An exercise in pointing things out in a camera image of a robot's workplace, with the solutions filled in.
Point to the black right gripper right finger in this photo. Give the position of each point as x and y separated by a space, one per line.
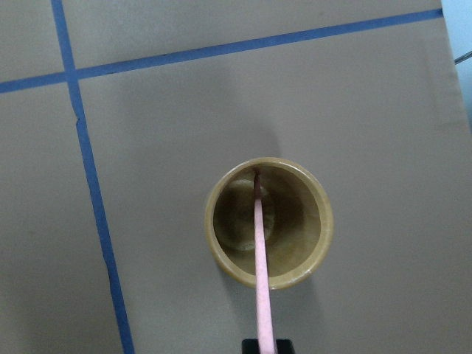
284 346

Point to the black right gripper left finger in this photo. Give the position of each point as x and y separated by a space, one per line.
250 346

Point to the pink chopstick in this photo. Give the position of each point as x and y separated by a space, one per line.
265 333

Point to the yellow bamboo cup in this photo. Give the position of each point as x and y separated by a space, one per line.
297 218

